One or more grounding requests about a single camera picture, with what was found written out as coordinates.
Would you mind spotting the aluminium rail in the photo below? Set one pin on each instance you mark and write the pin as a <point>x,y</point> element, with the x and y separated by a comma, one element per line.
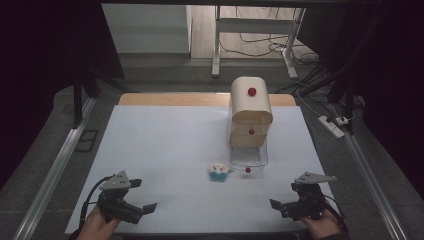
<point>50,180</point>
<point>370,180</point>

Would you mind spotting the person's right hand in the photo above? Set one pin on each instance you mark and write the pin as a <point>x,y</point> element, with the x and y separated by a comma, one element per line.
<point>325,226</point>

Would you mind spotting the beige wooden drawer cabinet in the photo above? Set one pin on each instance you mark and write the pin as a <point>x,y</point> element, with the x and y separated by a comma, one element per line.
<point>250,103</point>

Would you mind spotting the white power strip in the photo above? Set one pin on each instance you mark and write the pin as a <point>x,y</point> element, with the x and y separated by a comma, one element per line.
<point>330,126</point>

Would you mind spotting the dark curtain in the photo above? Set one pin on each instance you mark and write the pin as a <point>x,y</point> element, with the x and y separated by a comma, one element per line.
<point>40,66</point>
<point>393,83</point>

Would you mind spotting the white and blue plush toy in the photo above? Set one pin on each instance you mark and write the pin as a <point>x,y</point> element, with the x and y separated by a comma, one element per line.
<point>218,170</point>

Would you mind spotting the white table mat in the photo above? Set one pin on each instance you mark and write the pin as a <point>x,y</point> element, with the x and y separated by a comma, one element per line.
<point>183,143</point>

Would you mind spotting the white desk frame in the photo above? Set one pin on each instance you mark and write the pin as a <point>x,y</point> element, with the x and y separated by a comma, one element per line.
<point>253,25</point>

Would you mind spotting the person's left hand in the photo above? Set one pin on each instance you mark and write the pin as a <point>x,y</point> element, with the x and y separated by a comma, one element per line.
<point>95,226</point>

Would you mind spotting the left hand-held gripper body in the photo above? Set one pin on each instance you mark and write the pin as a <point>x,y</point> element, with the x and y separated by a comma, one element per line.
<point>116,200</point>

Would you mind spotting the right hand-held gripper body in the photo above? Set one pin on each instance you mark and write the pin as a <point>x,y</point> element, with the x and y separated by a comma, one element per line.
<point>308,203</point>

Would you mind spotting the black floor bracket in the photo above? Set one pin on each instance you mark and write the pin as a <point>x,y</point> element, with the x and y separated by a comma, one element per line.
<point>87,141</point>

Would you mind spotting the clear drawer with red knob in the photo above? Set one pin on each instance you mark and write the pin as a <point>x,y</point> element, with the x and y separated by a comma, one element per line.
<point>241,129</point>
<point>247,170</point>

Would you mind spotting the black metal stand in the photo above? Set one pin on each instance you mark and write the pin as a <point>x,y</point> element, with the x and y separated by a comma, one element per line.
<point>78,100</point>
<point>348,100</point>

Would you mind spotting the white plug adapter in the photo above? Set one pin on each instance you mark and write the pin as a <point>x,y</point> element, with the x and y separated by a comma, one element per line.
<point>341,120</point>

